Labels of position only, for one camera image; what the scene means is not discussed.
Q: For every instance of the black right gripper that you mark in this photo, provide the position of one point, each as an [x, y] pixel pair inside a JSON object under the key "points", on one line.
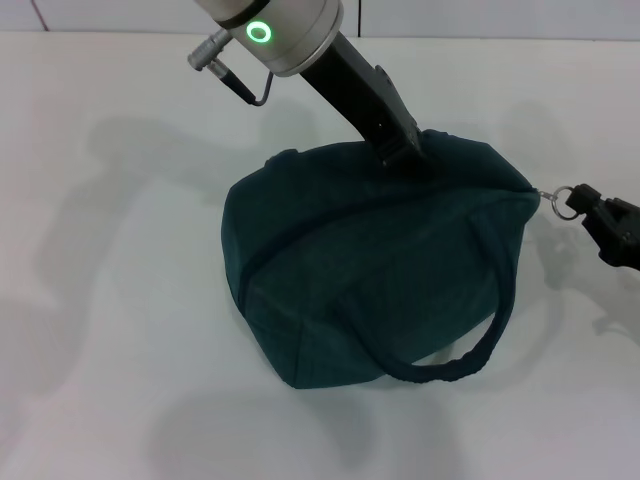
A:
{"points": [[625, 262]]}

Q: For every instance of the dark teal insulated bag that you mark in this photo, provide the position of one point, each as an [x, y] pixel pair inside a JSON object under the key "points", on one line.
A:
{"points": [[375, 275]]}

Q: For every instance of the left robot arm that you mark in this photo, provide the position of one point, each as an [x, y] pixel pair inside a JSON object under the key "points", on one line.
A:
{"points": [[290, 30]]}

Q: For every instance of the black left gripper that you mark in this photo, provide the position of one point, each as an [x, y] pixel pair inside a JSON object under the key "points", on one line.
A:
{"points": [[360, 100]]}

